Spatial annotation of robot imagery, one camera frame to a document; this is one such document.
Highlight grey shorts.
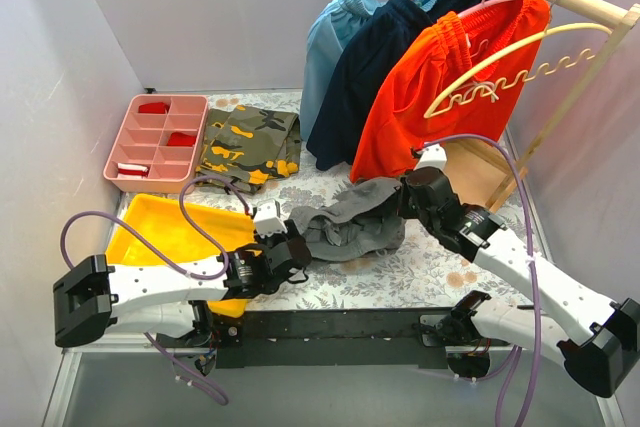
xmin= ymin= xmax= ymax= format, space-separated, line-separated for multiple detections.
xmin=289 ymin=178 xmax=405 ymax=262

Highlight cream yellow hanger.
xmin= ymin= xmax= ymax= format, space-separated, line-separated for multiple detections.
xmin=423 ymin=22 xmax=612 ymax=119

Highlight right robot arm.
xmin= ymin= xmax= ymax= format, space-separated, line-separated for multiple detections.
xmin=398 ymin=167 xmax=639 ymax=398

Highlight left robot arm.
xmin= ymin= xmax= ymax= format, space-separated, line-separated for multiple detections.
xmin=53 ymin=234 xmax=312 ymax=348

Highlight camouflage shorts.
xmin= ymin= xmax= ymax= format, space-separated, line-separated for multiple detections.
xmin=196 ymin=105 xmax=302 ymax=194

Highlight orange shorts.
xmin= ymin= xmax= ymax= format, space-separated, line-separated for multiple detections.
xmin=350 ymin=0 xmax=549 ymax=182

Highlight navy blue shorts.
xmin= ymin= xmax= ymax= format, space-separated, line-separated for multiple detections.
xmin=305 ymin=0 xmax=481 ymax=171

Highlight light blue shorts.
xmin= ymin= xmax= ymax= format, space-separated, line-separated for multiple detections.
xmin=299 ymin=0 xmax=438 ymax=141

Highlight pink hanger on orange shorts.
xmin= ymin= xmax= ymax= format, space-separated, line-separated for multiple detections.
xmin=458 ymin=0 xmax=518 ymax=19

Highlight wooden clothes rack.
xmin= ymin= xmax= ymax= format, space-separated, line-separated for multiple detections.
xmin=421 ymin=0 xmax=639 ymax=210

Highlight yellow plastic tray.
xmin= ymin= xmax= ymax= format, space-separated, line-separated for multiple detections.
xmin=105 ymin=194 xmax=254 ymax=317

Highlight red sock middle compartment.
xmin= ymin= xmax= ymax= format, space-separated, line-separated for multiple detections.
xmin=166 ymin=132 xmax=197 ymax=147

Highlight red sock compartment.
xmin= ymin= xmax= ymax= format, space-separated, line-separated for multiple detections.
xmin=138 ymin=102 xmax=169 ymax=115
xmin=166 ymin=132 xmax=197 ymax=147

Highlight pink divided organizer box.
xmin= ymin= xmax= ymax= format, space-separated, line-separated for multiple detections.
xmin=103 ymin=94 xmax=208 ymax=194

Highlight red white striped sock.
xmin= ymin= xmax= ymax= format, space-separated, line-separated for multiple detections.
xmin=117 ymin=163 xmax=149 ymax=177

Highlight red sock back compartment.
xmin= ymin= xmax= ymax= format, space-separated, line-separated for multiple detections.
xmin=138 ymin=102 xmax=169 ymax=115

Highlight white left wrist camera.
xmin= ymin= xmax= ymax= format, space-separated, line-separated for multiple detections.
xmin=252 ymin=199 xmax=287 ymax=238

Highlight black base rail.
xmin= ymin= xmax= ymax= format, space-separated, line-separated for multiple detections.
xmin=154 ymin=309 xmax=494 ymax=381

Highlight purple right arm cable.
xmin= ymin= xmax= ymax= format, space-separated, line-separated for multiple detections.
xmin=419 ymin=134 xmax=544 ymax=427

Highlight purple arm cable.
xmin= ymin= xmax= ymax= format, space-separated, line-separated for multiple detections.
xmin=419 ymin=134 xmax=544 ymax=427
xmin=59 ymin=174 xmax=256 ymax=406

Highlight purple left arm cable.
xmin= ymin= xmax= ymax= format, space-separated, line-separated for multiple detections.
xmin=59 ymin=174 xmax=256 ymax=406

